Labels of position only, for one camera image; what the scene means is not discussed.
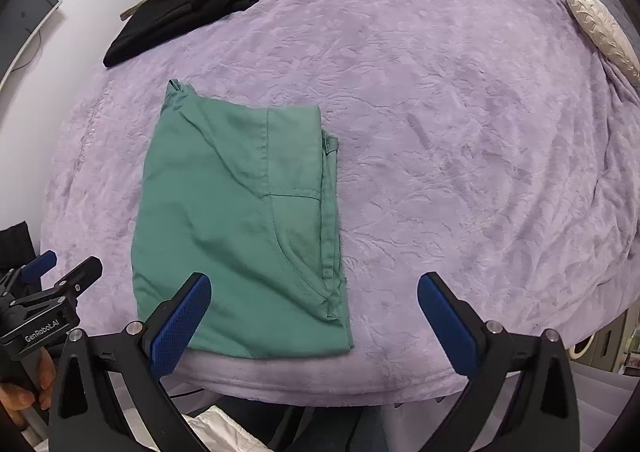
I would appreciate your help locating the black cloth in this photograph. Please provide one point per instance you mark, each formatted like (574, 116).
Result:
(190, 2)

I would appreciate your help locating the blue jeans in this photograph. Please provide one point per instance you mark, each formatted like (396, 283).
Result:
(367, 432)

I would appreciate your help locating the wall television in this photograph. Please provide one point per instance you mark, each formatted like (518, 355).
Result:
(30, 12)

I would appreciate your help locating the white embossed pillow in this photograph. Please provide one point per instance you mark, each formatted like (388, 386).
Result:
(600, 27)

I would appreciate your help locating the person's left hand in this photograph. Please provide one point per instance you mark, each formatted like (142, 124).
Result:
(46, 377)

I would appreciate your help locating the white puffy jacket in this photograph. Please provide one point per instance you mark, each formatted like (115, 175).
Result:
(225, 432)

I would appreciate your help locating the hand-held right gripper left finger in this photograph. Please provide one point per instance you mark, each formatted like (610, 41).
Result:
(181, 327)

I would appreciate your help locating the cluttered shelf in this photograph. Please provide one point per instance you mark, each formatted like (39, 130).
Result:
(615, 342)

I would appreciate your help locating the green work jacket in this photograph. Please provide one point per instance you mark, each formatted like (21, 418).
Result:
(225, 212)

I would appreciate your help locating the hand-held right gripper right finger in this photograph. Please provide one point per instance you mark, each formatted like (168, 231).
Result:
(449, 327)

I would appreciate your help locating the purple embossed blanket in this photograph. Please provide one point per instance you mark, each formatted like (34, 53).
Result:
(450, 157)

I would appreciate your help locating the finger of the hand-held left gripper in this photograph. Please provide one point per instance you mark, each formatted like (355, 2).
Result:
(75, 277)
(40, 263)

